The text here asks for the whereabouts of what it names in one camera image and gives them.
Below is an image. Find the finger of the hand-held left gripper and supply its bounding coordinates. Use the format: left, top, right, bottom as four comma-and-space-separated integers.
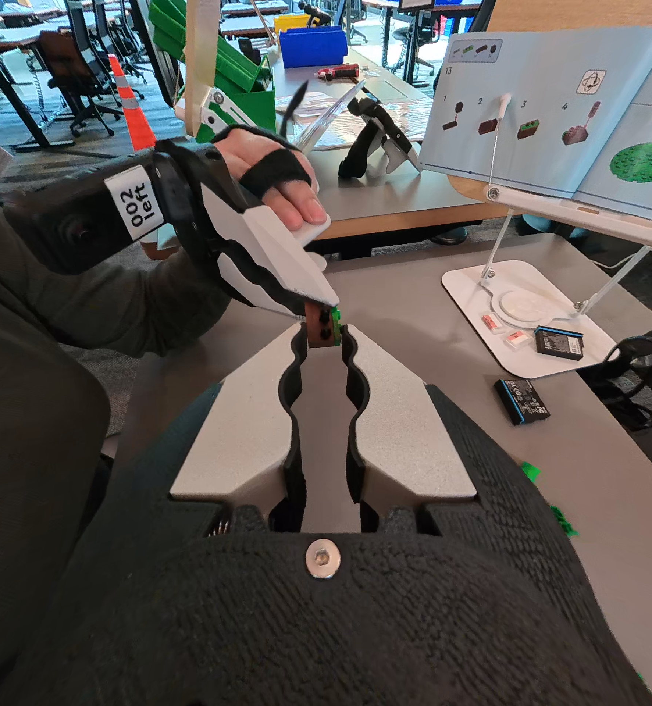
217, 253, 311, 322
200, 182, 340, 309

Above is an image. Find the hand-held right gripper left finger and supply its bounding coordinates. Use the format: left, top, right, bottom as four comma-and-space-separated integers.
170, 323, 308, 531

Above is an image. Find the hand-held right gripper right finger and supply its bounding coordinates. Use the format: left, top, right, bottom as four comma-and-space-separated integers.
339, 323, 479, 531

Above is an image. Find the brown and green brick assembly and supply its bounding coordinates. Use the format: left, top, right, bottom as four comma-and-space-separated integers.
305, 302, 344, 350

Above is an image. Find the person's left forearm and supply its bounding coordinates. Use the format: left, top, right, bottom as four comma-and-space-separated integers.
0, 185, 234, 356

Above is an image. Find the wood-edged neighbouring desk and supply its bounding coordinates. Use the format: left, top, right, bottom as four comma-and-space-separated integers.
271, 47, 525, 260

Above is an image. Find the dark wooden desk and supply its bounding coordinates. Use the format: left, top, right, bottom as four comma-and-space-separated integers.
0, 22, 78, 154

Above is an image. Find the person's left hand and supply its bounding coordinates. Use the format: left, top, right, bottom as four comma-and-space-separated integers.
214, 129, 328, 232

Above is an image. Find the black battery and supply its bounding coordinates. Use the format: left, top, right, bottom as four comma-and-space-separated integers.
494, 378, 552, 427
534, 325, 586, 361

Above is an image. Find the clear plastic sheet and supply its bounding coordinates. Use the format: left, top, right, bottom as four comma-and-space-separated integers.
295, 80, 372, 154

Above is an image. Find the green plastic bin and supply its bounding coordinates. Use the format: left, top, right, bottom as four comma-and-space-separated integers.
148, 0, 278, 134

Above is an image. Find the orange traffic cone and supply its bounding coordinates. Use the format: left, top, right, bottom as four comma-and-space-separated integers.
107, 54, 157, 151

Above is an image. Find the wood and white book stand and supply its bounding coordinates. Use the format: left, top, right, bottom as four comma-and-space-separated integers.
441, 0, 652, 371

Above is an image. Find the idle gripper with black grip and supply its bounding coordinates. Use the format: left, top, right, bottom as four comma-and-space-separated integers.
338, 96, 423, 178

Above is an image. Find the black office chair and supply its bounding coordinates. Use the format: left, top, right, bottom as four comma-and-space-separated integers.
389, 0, 453, 83
39, 0, 124, 139

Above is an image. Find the pile of green bricks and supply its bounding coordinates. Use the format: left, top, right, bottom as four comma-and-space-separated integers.
518, 461, 580, 538

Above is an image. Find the blue plastic bin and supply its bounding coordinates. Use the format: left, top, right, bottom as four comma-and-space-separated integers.
279, 25, 350, 68

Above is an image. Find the idle gripper with pale grip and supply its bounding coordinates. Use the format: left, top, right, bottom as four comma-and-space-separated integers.
174, 0, 263, 139

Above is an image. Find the person's torso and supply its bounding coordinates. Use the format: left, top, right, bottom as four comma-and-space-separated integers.
0, 309, 113, 704

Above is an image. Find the instruction booklet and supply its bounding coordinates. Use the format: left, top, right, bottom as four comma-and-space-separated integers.
417, 25, 652, 228

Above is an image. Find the black cable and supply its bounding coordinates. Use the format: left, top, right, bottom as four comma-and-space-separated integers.
577, 320, 652, 434

